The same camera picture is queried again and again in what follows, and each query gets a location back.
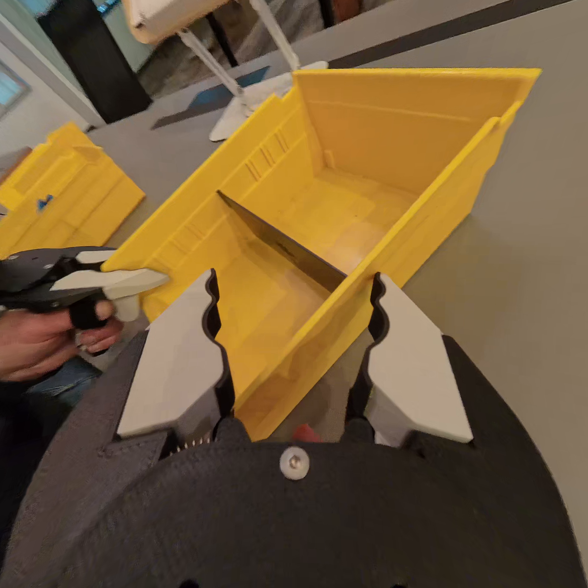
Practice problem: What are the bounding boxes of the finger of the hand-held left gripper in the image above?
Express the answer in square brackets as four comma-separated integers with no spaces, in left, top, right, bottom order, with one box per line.
[49,268,172,300]
[75,249,116,266]

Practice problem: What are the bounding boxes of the black bin divider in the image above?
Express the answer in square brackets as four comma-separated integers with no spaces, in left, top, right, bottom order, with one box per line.
[216,190,348,295]

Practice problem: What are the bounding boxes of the wooden instruction board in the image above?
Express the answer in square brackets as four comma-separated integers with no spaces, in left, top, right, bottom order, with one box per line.
[122,0,230,45]

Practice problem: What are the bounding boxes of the person's left hand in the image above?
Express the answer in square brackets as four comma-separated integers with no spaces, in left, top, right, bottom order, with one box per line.
[0,300,126,383]

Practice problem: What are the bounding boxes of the person's blue jeans legs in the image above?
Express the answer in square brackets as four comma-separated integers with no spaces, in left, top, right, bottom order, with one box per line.
[28,357,103,410]

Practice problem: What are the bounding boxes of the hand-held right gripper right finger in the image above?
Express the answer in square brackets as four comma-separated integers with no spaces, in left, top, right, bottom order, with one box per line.
[345,272,474,448]

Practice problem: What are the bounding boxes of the black metal stand legs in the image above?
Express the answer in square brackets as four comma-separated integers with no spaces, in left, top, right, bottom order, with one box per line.
[206,11,240,69]

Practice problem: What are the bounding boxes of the yellow plastic bin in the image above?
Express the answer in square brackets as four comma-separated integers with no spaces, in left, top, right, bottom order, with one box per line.
[0,122,147,261]
[100,68,543,443]

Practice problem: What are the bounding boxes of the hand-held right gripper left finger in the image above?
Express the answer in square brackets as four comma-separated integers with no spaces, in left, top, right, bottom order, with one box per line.
[117,269,236,448]

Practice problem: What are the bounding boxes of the black mesh office chair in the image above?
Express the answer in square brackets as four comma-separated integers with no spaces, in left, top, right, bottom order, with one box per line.
[37,0,153,125]

